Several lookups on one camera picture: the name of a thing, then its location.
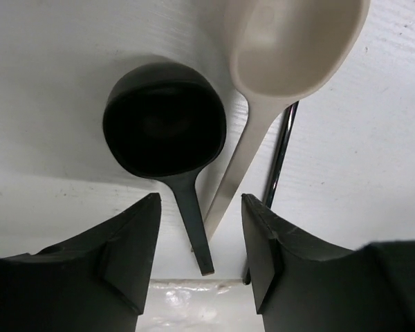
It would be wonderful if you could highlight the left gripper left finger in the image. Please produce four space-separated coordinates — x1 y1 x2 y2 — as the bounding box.
0 193 161 331

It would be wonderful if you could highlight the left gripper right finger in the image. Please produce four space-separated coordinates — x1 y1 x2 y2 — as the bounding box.
241 194 415 331

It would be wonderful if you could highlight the black spoon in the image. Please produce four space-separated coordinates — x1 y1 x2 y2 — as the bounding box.
102 62 226 276

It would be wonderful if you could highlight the dark thin chopstick left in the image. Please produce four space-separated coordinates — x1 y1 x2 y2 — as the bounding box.
241 100 300 286

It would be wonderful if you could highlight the cream wooden spoon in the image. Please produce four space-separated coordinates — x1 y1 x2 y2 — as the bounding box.
204 0 370 237

